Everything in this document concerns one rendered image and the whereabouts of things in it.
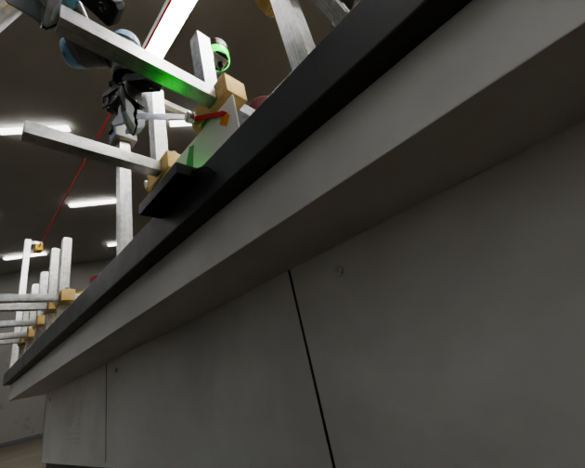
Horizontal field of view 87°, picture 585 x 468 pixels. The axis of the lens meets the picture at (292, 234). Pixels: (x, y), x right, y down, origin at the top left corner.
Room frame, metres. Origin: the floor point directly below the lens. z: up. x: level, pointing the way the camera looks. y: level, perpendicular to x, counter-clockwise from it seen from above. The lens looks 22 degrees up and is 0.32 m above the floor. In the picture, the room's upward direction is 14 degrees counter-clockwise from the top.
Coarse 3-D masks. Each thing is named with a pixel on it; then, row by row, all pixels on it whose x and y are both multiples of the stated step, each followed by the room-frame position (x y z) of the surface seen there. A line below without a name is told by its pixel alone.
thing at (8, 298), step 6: (0, 294) 1.10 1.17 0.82; (6, 294) 1.12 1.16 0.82; (12, 294) 1.13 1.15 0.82; (18, 294) 1.14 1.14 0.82; (24, 294) 1.16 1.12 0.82; (30, 294) 1.17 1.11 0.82; (36, 294) 1.19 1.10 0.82; (42, 294) 1.20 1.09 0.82; (48, 294) 1.22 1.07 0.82; (54, 294) 1.23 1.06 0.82; (78, 294) 1.30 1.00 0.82; (0, 300) 1.10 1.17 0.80; (6, 300) 1.12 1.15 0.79; (12, 300) 1.13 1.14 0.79; (18, 300) 1.14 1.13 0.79; (24, 300) 1.16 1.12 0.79; (30, 300) 1.17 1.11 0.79; (36, 300) 1.19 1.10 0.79; (42, 300) 1.20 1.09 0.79; (48, 300) 1.22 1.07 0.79; (54, 300) 1.24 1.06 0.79
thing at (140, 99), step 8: (112, 72) 0.56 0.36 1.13; (120, 72) 0.56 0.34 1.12; (128, 72) 0.57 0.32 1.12; (112, 80) 0.58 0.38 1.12; (120, 80) 0.57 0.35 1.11; (112, 88) 0.56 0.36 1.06; (128, 88) 0.55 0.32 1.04; (136, 88) 0.58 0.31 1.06; (104, 96) 0.57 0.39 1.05; (112, 96) 0.56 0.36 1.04; (128, 96) 0.55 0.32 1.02; (136, 96) 0.58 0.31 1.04; (144, 96) 0.60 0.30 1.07; (104, 104) 0.57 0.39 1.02; (112, 104) 0.56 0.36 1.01; (136, 104) 0.58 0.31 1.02; (144, 104) 0.60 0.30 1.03; (112, 112) 0.59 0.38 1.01
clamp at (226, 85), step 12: (216, 84) 0.45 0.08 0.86; (228, 84) 0.44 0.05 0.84; (240, 84) 0.46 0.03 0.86; (216, 96) 0.45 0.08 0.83; (228, 96) 0.45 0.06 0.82; (240, 96) 0.46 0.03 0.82; (204, 108) 0.48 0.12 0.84; (216, 108) 0.47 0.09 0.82; (240, 108) 0.49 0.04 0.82; (204, 120) 0.49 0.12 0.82
